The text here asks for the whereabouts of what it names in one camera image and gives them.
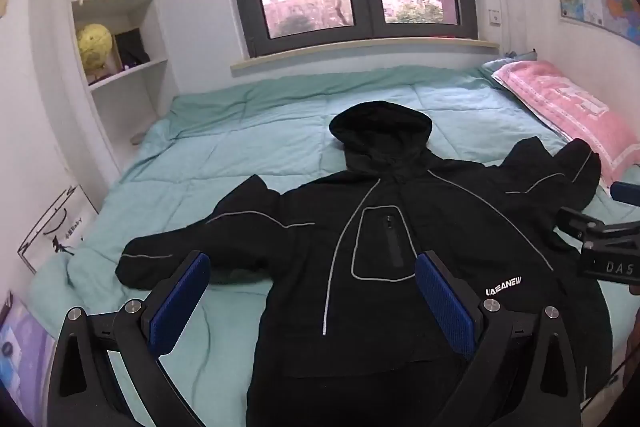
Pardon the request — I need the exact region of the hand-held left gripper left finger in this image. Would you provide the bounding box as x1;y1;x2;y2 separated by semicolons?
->
47;251;211;427

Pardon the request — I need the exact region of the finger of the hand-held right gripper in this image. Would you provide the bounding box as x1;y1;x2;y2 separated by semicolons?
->
556;206;607;242
610;181;640;206

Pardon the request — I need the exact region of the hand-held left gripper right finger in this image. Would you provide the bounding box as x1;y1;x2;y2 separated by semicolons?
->
415;251;583;427

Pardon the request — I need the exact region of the black hooded jacket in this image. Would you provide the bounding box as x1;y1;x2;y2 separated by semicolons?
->
116;102;613;427

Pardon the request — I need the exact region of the pink pillow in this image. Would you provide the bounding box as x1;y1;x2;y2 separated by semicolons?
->
492;61;640;188

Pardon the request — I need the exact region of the white paper bag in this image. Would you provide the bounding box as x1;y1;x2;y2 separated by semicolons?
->
17;184;99;276

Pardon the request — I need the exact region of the purple box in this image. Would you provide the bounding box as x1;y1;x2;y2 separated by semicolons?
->
0;292;57;427

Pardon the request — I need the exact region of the teal pillow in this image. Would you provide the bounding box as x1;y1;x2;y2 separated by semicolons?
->
480;51;538;76

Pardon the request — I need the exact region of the teal quilt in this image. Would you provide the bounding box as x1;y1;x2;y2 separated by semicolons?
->
27;67;640;427

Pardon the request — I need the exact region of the black box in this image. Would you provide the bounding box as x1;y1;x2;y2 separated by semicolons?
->
114;28;151;71

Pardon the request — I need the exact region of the white bookshelf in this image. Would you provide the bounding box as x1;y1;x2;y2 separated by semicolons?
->
70;0;169;94

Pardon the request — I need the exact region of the yellow globe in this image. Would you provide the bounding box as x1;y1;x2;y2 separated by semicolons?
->
76;23;114;84

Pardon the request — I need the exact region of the black cable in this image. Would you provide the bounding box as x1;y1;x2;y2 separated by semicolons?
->
594;357;637;414

